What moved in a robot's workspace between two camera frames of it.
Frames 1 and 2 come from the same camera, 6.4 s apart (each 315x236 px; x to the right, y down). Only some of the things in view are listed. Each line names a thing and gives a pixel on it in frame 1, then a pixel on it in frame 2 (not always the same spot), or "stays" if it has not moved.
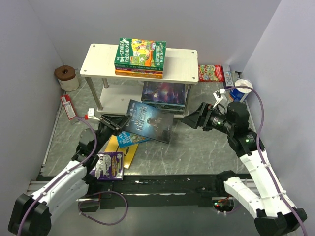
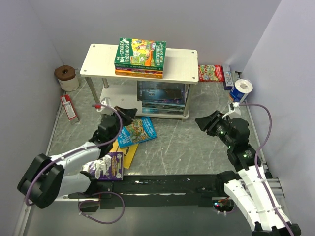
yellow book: (128, 152) stays
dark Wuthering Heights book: (148, 122) → (153, 91)
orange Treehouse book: (139, 73) stays
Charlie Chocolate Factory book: (140, 70) stays
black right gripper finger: (195, 119) → (206, 123)
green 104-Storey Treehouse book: (144, 54) stays
